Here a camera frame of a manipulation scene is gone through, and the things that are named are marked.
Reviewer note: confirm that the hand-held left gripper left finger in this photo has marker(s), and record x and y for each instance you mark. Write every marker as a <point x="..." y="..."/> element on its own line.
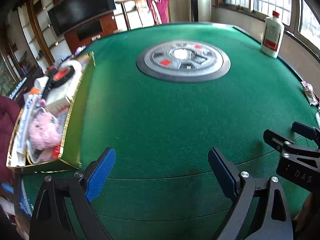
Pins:
<point x="101" y="175"/>

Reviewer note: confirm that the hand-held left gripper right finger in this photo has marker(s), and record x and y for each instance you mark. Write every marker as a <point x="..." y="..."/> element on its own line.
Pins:
<point x="221" y="175"/>

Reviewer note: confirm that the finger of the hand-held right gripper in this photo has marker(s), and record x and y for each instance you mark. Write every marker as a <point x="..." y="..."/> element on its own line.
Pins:
<point x="272" y="137"/>
<point x="303" y="129"/>

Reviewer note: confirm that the green cardboard box gold edge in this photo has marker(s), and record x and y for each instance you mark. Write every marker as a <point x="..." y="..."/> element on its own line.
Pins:
<point x="80" y="120"/>

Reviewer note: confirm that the crumpled snack wrapper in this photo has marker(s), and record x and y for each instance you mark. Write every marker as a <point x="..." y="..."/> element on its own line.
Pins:
<point x="310" y="92"/>

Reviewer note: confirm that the pink plush toy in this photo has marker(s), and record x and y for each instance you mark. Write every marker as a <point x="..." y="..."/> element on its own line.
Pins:
<point x="43" y="132"/>

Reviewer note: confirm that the blue white plastic bag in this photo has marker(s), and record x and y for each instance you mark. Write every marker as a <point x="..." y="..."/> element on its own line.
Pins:
<point x="25" y="200"/>

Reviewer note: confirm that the long white blue tube box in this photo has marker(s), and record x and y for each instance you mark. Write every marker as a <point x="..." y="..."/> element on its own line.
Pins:
<point x="25" y="120"/>

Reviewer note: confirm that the large white bottle red cap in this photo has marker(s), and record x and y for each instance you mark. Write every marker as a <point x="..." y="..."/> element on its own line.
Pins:
<point x="271" y="35"/>

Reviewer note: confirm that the black tape roll red core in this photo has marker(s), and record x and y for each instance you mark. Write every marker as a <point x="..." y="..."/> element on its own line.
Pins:
<point x="62" y="74"/>

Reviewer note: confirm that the round mahjong table control panel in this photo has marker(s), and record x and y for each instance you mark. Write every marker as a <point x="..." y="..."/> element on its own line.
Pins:
<point x="155" y="67"/>

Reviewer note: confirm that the dark mahjong table with tiles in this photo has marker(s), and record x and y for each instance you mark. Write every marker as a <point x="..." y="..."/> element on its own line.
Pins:
<point x="17" y="88"/>

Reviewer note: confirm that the brown wooden television cabinet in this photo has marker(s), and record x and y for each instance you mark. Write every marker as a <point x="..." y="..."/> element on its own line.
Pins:
<point x="105" y="27"/>

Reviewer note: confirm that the tall standing air conditioner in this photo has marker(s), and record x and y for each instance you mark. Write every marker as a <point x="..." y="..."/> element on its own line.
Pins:
<point x="202" y="0"/>

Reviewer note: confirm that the wooden chair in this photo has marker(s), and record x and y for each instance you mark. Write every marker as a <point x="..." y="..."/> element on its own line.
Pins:
<point x="125" y="12"/>

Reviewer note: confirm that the black flat television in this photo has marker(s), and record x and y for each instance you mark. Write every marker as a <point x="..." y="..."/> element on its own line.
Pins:
<point x="80" y="7"/>

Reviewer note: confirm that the magenta fringed cloth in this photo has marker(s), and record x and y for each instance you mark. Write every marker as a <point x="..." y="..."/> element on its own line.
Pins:
<point x="160" y="7"/>

